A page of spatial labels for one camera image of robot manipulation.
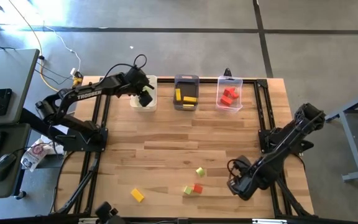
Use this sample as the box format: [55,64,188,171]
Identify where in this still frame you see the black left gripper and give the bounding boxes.
[123,65,156,108]

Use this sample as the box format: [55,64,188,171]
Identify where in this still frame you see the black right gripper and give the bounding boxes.
[227,161,273,202]

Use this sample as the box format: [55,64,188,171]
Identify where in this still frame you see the white plastic bin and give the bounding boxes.
[129,74,158,113]

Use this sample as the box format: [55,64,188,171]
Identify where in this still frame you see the grey translucent plastic bin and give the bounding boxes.
[173,73,201,112]

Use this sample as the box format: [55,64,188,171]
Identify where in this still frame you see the clear plastic bin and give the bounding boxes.
[214,75,244,113]

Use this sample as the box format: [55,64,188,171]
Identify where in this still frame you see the grey metal stand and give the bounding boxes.
[322,84,358,184]

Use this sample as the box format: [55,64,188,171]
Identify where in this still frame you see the black object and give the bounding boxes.
[94,200,127,224]

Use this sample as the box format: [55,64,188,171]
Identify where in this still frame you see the white printed packet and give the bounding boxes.
[20,138,56,173]

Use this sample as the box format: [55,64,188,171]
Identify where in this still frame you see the black smartphone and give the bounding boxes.
[0,87,14,118]

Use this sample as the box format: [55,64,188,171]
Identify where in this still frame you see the black computer mouse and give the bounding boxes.
[0,152,18,183]

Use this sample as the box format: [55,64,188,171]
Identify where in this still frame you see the black desk foot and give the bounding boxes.
[14,189,28,201]

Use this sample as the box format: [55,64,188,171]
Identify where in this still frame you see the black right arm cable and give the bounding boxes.
[226,154,255,182]

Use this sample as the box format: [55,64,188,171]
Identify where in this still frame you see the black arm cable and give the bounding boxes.
[99,54,149,86]
[226,154,255,182]

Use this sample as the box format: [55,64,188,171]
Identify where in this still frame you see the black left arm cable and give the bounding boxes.
[99,54,149,86]

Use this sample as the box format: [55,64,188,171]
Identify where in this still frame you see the white cable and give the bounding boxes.
[43,25,83,77]

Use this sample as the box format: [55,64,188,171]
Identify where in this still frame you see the black aluminium table frame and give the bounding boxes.
[50,76,315,224]

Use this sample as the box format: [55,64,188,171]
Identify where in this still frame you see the yellow cable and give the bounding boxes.
[7,0,85,93]

